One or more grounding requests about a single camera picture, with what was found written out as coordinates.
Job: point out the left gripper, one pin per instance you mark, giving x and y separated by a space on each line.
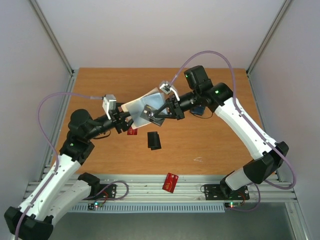
121 123

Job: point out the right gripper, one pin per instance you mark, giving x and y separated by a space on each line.
175 109

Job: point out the red logo card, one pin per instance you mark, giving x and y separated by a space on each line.
132 131

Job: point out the beige card holder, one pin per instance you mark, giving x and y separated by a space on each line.
136 108

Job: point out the red VIP card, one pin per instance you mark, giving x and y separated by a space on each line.
170 182

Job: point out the black VIP card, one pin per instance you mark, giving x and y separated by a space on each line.
150 114

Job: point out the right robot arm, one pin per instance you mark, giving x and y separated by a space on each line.
267 154

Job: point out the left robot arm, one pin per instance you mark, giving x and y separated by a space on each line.
37 215

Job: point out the dark blue wallet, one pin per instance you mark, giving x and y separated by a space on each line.
197 110

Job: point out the left circuit board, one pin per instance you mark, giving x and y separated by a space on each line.
96 205

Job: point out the circuit board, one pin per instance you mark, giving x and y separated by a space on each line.
96 205
232 204

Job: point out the right circuit board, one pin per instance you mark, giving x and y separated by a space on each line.
232 204

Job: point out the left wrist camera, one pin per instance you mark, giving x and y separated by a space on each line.
109 104

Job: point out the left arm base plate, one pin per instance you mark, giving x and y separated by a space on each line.
107 192

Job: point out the grey slotted cable duct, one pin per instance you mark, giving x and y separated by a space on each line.
132 208

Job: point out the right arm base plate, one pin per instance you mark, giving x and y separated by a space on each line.
212 192

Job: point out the left aluminium frame post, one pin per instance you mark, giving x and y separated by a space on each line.
51 35

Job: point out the aluminium frame post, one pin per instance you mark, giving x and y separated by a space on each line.
51 35
285 6

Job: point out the right aluminium frame post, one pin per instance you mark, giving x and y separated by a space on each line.
285 6

